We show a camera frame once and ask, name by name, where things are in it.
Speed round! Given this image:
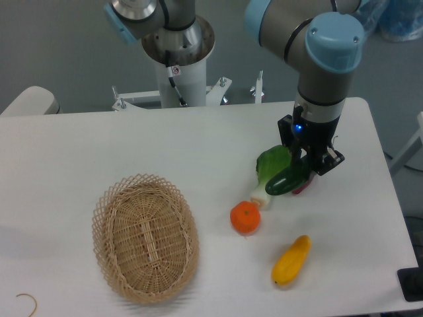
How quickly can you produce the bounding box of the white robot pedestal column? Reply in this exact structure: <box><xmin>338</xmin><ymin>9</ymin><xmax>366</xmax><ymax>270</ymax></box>
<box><xmin>141</xmin><ymin>16</ymin><xmax>215</xmax><ymax>108</ymax></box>

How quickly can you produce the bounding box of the black device at edge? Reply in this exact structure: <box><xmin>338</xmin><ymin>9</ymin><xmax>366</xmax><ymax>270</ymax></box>
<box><xmin>397</xmin><ymin>267</ymin><xmax>422</xmax><ymax>302</ymax></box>

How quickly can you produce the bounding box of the dark green cucumber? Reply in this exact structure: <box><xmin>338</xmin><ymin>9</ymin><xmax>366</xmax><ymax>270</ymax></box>
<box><xmin>265</xmin><ymin>158</ymin><xmax>311</xmax><ymax>196</ymax></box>

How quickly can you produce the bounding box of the woven wicker basket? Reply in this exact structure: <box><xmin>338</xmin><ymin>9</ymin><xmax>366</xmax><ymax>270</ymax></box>
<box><xmin>92</xmin><ymin>174</ymin><xmax>200</xmax><ymax>304</ymax></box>

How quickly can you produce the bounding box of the white frame at right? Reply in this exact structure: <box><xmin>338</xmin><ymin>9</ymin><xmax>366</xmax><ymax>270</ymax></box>
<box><xmin>389</xmin><ymin>112</ymin><xmax>422</xmax><ymax>175</ymax></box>

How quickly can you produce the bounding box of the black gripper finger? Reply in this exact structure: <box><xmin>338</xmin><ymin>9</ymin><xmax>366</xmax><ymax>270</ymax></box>
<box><xmin>306</xmin><ymin>148</ymin><xmax>323</xmax><ymax>184</ymax></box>
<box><xmin>290</xmin><ymin>139</ymin><xmax>302</xmax><ymax>174</ymax></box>

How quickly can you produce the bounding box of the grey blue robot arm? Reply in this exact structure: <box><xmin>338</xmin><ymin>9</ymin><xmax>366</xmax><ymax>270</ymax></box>
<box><xmin>104</xmin><ymin>1</ymin><xmax>365</xmax><ymax>178</ymax></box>

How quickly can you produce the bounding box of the green bok choy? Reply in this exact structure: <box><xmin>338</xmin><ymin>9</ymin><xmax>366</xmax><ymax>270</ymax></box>
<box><xmin>250</xmin><ymin>145</ymin><xmax>291</xmax><ymax>210</ymax></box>

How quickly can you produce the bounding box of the orange tangerine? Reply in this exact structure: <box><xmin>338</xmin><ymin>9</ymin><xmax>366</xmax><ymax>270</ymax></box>
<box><xmin>230</xmin><ymin>201</ymin><xmax>261</xmax><ymax>234</ymax></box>

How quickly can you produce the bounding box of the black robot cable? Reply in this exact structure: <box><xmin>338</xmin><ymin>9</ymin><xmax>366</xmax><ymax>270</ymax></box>
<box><xmin>164</xmin><ymin>49</ymin><xmax>188</xmax><ymax>108</ymax></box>

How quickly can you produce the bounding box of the white pedestal base frame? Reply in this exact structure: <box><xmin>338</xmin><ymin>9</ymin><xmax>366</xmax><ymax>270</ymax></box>
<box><xmin>112</xmin><ymin>69</ymin><xmax>265</xmax><ymax>112</ymax></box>

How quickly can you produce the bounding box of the tan rubber band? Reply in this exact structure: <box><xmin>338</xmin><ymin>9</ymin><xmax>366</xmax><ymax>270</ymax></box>
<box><xmin>15</xmin><ymin>293</ymin><xmax>38</xmax><ymax>317</ymax></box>

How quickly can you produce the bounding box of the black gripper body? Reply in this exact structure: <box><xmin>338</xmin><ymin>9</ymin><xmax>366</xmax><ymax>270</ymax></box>
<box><xmin>278</xmin><ymin>106</ymin><xmax>344</xmax><ymax>176</ymax></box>

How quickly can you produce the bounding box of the purple red eggplant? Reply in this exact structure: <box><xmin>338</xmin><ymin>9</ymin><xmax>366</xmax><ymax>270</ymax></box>
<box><xmin>291</xmin><ymin>174</ymin><xmax>315</xmax><ymax>195</ymax></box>

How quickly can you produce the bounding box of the yellow mango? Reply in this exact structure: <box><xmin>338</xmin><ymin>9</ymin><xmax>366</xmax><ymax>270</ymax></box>
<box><xmin>271</xmin><ymin>235</ymin><xmax>312</xmax><ymax>286</ymax></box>

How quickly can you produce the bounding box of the white chair armrest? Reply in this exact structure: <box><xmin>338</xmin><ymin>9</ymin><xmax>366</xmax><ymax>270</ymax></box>
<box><xmin>1</xmin><ymin>86</ymin><xmax>63</xmax><ymax>118</ymax></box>

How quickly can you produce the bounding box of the blue plastic bag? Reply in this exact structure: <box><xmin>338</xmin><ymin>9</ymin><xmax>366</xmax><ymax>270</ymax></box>
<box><xmin>352</xmin><ymin>0</ymin><xmax>422</xmax><ymax>42</ymax></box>

